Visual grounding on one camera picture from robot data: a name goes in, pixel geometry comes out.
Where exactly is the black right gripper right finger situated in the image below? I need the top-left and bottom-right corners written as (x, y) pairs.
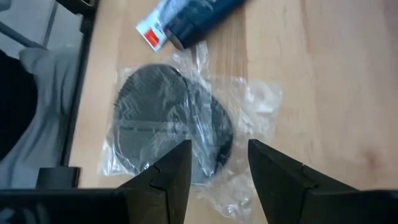
top-left (248, 139), bottom-right (358, 224)

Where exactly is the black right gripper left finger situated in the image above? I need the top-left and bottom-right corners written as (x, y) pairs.
top-left (118, 139), bottom-right (193, 224)

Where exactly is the black mesh sponge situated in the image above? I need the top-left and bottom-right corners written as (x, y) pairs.
top-left (99, 43), bottom-right (284, 223)

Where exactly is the white and blue tube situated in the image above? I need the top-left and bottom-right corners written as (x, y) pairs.
top-left (136, 0), bottom-right (187, 53)

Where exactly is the black tube red print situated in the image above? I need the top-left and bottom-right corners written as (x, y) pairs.
top-left (163, 0), bottom-right (249, 50)

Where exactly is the black aluminium table frame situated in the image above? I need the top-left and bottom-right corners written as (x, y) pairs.
top-left (55, 0), bottom-right (101, 167)

